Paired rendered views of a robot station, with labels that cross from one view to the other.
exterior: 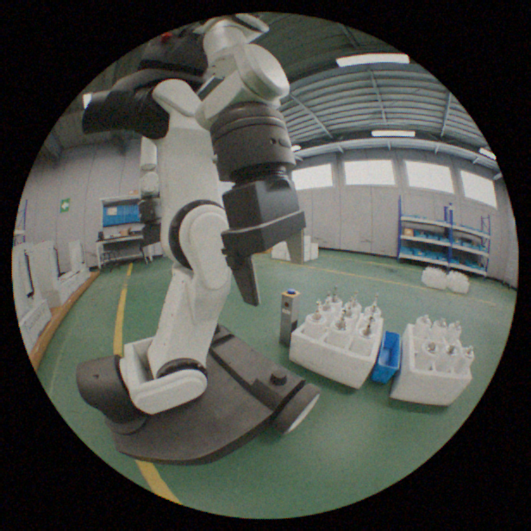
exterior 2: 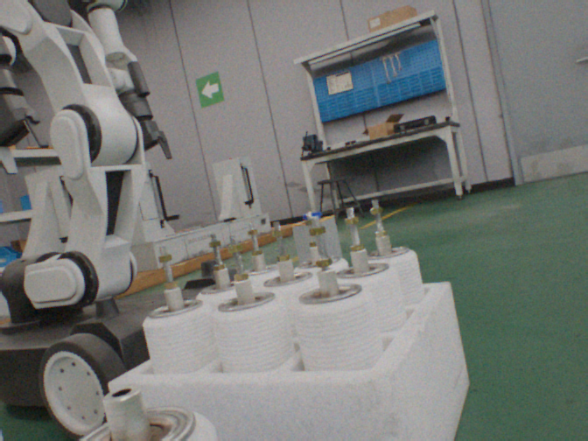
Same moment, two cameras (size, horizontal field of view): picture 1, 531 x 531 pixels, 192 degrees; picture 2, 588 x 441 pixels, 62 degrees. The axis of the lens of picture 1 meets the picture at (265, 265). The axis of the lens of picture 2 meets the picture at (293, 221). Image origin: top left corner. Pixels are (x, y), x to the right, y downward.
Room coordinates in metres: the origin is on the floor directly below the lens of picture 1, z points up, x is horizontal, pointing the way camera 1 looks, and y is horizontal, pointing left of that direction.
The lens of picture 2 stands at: (0.40, -1.10, 0.37)
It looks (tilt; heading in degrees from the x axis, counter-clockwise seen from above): 3 degrees down; 74
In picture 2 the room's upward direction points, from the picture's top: 12 degrees counter-clockwise
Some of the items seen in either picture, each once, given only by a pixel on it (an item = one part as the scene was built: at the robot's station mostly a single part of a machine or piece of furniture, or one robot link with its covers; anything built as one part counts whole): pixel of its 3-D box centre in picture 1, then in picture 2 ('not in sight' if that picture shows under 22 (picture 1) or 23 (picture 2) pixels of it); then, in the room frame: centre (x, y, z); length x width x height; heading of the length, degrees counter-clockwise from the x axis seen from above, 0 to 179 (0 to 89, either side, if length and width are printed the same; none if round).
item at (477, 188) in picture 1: (479, 188); not in sight; (1.09, -7.03, 2.95); 1.90 x 0.08 x 1.00; 46
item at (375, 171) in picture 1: (369, 171); not in sight; (4.44, -3.58, 2.95); 1.90 x 0.08 x 1.00; 46
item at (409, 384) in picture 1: (431, 362); not in sight; (0.20, -0.80, 0.09); 0.39 x 0.39 x 0.18; 46
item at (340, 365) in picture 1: (340, 340); (310, 383); (0.58, -0.39, 0.09); 0.39 x 0.39 x 0.18; 47
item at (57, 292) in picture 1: (62, 265); (188, 206); (0.72, 2.94, 0.45); 1.51 x 0.57 x 0.74; 46
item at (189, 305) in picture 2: (366, 333); (176, 309); (0.41, -0.40, 0.25); 0.08 x 0.08 x 0.01
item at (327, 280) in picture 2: not in sight; (328, 283); (0.59, -0.56, 0.26); 0.02 x 0.02 x 0.03
